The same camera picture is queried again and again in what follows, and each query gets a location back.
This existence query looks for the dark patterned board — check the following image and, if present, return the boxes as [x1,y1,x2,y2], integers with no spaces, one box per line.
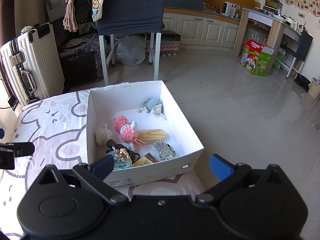
[75,0,100,39]

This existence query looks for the white printed bag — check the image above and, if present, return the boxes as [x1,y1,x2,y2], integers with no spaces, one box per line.
[46,0,68,23]

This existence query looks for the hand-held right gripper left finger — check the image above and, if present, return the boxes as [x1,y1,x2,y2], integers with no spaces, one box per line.
[30,154,130,203]

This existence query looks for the black bag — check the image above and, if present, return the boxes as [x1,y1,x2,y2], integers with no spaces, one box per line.
[294,73,310,92]

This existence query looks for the oval wooden block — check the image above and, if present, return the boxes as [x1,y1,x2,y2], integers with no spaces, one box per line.
[136,129,166,145]

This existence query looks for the printed blanket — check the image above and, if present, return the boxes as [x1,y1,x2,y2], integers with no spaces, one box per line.
[0,89,205,238]

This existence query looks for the colourful printed carton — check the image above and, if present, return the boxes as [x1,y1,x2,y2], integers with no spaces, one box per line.
[240,39,275,77]

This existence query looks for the pink crochet doll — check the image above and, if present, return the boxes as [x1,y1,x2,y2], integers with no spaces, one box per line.
[113,115,146,152]

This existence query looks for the white yarn ball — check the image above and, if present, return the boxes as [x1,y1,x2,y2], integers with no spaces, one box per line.
[95,123,114,146]

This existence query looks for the white shoe box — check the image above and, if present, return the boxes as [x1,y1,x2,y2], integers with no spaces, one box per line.
[86,80,204,188]

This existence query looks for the translucent plastic bag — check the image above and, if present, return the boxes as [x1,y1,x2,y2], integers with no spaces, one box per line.
[116,36,146,67]

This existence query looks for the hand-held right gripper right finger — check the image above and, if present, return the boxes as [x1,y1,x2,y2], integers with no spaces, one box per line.
[194,154,292,203]

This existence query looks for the white waste bin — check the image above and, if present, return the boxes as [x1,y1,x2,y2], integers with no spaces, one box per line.
[307,78,320,98]

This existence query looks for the dark crochet scrunchie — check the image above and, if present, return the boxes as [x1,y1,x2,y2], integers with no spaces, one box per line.
[106,139,140,160]

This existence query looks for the duck print tote bag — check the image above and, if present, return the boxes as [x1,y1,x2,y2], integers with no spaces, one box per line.
[91,0,108,22]

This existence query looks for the glass tank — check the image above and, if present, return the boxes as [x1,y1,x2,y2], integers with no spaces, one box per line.
[264,0,283,10]

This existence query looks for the knotted rope toy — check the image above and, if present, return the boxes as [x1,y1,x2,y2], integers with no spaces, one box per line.
[152,140,177,161]

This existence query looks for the blue floral pouch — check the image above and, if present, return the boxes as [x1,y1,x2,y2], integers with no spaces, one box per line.
[110,147,132,171]

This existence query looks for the cream ribbed suitcase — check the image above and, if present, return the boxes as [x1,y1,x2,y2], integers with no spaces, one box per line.
[0,22,65,107]

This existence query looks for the cream kitchen cabinets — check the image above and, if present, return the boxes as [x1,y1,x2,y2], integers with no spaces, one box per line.
[162,7,242,53]

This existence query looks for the yellow tissue pack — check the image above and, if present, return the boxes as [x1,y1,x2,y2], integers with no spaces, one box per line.
[132,152,158,167]

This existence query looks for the wooden leg desk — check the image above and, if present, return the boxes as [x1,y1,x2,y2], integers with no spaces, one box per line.
[234,6,304,70]

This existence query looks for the small white heater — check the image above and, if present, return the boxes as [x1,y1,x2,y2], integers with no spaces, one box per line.
[220,2,238,18]

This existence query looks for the macrame tassel hanger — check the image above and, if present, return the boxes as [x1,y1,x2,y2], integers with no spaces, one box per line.
[41,0,94,32]

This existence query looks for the white chair with dark cover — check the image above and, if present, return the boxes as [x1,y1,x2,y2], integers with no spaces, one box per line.
[97,0,167,85]

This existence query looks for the brown curtain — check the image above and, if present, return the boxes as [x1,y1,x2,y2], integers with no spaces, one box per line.
[0,0,49,45]

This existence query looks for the clear storage bin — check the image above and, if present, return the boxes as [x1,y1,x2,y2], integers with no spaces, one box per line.
[59,36,98,55]

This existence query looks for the grey crochet mouse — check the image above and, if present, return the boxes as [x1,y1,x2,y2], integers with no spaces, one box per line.
[137,97,167,120]

